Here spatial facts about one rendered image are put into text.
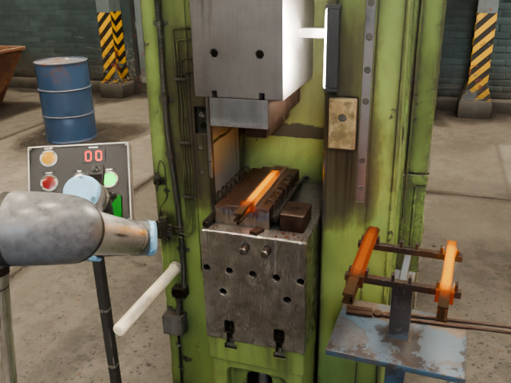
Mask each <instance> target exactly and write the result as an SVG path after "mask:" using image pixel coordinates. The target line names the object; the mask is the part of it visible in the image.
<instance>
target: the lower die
mask: <svg viewBox="0 0 511 383"><path fill-rule="evenodd" d="M275 167H282V168H283V169H282V170H281V172H280V173H279V174H278V176H277V177H276V178H275V179H274V181H273V182H272V183H271V184H270V186H269V187H267V189H266V190H265V191H264V192H263V194H262V195H261V196H260V197H259V199H258V200H257V201H256V202H255V203H254V212H253V213H252V212H250V213H249V214H248V216H247V217H246V218H245V219H244V221H243V222H242V223H240V222H239V223H240V224H239V225H237V224H236V222H234V221H233V220H234V219H235V218H236V215H233V213H234V212H235V211H236V210H237V208H238V207H239V206H240V202H241V201H246V199H247V198H248V197H249V196H250V195H251V194H252V193H253V192H254V191H255V190H256V189H257V187H258V186H259V185H260V184H261V183H262V181H263V180H264V179H265V178H266V177H267V176H268V174H269V173H270V172H271V171H272V170H274V168H275ZM288 173H293V174H294V175H295V183H296V182H299V170H298V169H288V168H287V166H274V167H266V166H263V167H262V168H261V169H258V168H252V169H251V172H248V173H247V176H244V177H243V181H242V179H241V180H240V183H239V184H238V183H237V184H236V185H235V186H236V188H235V189H233V188H232V189H231V193H230V192H228V193H227V197H226V198H225V196H224V197H223V198H222V199H221V200H220V201H219V202H218V203H217V204H216V205H215V206H214V209H215V223H221V224H227V225H234V226H245V227H252V228H255V227H257V226H260V227H262V228H265V229H270V228H271V227H272V225H273V224H274V223H273V222H272V221H271V216H272V215H273V211H274V203H273V202H272V201H268V202H267V204H265V201H266V200H268V198H269V196H270V195H272V192H273V191H274V190H276V187H277V186H278V185H279V184H280V182H282V180H283V178H284V177H286V175H287V174H288ZM287 177H290V178H291V179H292V187H293V183H294V177H293V176H292V175H288V176H287ZM284 181H285V182H288V184H289V191H290V180H289V179H285V180H284ZM281 185H283V186H284V187H285V188H286V195H287V184H286V183H284V182H283V183H281ZM278 190H280V191H281V192H282V194H283V199H284V189H283V188H282V187H279V188H278ZM274 195H277V196H278V197H279V205H280V201H281V193H280V192H279V191H276V192H275V193H274ZM271 199H272V200H273V201H274V202H275V210H276V209H277V206H278V199H277V198H276V197H275V196H271Z"/></svg>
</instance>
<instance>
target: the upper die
mask: <svg viewBox="0 0 511 383"><path fill-rule="evenodd" d="M299 102H300V88H298V89H297V90H296V91H294V92H293V93H292V94H291V95H290V96H289V97H287V98H286V99H285V100H283V101H280V100H265V97H263V98H261V99H260V100H251V99H235V98H220V97H217V95H216V96H214V97H209V106H210V120H211V126H222V127H234V128H255V129H267V130H268V129H270V127H272V126H273V124H275V123H276V122H277V121H278V120H279V119H280V118H282V117H283V116H284V115H285V114H286V113H287V112H289V111H290V110H291V109H292V108H293V107H294V106H296V105H297V104H298V103H299Z"/></svg>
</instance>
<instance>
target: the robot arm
mask: <svg viewBox="0 0 511 383"><path fill-rule="evenodd" d="M104 178H105V168H104V165H103V164H90V165H89V167H88V174H87V176H75V177H73V178H71V179H69V180H68V181H67V182H66V184H65V186H64V188H63V194H62V193H55V192H44V191H0V383H17V369H16V359H15V350H14V332H13V323H12V314H11V296H10V286H9V277H8V276H9V274H10V267H14V266H37V265H60V264H77V263H80V262H83V261H101V260H102V257H110V256H145V255H146V256H149V255H155V254H156V252H157V224H156V223H155V222H154V221H149V220H146V221H137V220H128V219H125V218H122V217H117V216H114V215H113V206H112V203H113V202H114V199H117V196H116V194H115V193H112V192H111V191H107V190H106V189H105V187H104Z"/></svg>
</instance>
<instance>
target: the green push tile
mask: <svg viewBox="0 0 511 383"><path fill-rule="evenodd" d="M112 206H113V215H114V216H117V217H122V196H121V195H117V199H114V202H113V203H112Z"/></svg>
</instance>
